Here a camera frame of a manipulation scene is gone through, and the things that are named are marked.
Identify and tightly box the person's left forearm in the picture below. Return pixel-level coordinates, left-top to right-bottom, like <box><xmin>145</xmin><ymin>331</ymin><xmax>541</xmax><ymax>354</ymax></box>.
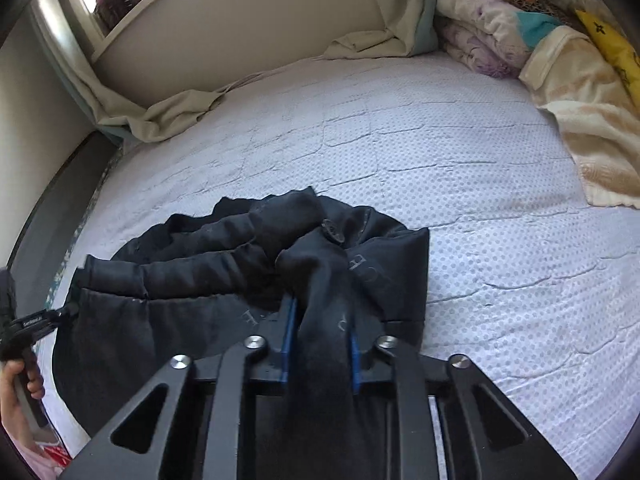
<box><xmin>10</xmin><ymin>425</ymin><xmax>76</xmax><ymax>480</ymax></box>

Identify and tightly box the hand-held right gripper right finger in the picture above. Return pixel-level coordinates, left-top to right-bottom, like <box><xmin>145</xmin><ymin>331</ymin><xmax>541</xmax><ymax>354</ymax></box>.
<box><xmin>348</xmin><ymin>334</ymin><xmax>578</xmax><ymax>480</ymax></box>

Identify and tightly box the white window sill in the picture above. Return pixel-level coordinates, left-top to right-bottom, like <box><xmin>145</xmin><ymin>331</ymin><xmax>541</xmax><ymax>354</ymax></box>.
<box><xmin>30</xmin><ymin>0</ymin><xmax>241</xmax><ymax>68</ymax></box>

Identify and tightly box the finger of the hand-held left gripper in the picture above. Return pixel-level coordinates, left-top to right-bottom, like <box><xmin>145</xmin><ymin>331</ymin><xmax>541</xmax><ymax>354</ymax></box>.
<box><xmin>47</xmin><ymin>302</ymin><xmax>81</xmax><ymax>323</ymax></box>

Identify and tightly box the bed with white quilted cover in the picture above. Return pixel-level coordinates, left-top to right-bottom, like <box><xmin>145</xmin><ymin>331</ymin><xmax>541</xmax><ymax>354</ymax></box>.
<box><xmin>0</xmin><ymin>50</ymin><xmax>640</xmax><ymax>480</ymax></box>

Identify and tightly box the cream blanket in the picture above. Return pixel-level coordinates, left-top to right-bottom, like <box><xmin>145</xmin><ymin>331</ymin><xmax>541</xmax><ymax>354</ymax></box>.
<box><xmin>520</xmin><ymin>25</ymin><xmax>640</xmax><ymax>208</ymax></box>

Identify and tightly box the dark bed frame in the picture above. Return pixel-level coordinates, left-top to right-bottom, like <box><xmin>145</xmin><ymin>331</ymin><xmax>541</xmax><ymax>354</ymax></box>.
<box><xmin>7</xmin><ymin>130</ymin><xmax>126</xmax><ymax>281</ymax></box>

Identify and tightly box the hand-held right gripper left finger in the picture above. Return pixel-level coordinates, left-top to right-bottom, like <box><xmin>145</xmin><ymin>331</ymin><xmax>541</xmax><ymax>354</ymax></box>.
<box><xmin>57</xmin><ymin>295</ymin><xmax>301</xmax><ymax>480</ymax></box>

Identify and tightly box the purple floral quilt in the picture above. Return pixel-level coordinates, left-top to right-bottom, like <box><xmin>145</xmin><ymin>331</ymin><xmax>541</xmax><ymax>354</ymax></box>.
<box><xmin>435</xmin><ymin>0</ymin><xmax>536</xmax><ymax>78</ymax></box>

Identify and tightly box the person's left hand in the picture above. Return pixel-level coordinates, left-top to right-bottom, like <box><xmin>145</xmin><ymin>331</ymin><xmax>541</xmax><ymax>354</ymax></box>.
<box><xmin>0</xmin><ymin>360</ymin><xmax>46</xmax><ymax>441</ymax></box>

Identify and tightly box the black padded jacket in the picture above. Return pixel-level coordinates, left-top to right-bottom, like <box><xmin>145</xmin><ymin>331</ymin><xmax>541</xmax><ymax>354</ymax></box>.
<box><xmin>52</xmin><ymin>186</ymin><xmax>432</xmax><ymax>480</ymax></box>

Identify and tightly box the beige curtain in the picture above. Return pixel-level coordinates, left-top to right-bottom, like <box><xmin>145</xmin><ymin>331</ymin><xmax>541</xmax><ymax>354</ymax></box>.
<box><xmin>322</xmin><ymin>0</ymin><xmax>443</xmax><ymax>63</ymax></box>
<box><xmin>30</xmin><ymin>0</ymin><xmax>236</xmax><ymax>143</ymax></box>

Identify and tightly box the yellow patterned pillow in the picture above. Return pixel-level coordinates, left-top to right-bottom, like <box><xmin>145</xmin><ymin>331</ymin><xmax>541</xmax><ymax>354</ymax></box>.
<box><xmin>575</xmin><ymin>9</ymin><xmax>640</xmax><ymax>93</ymax></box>

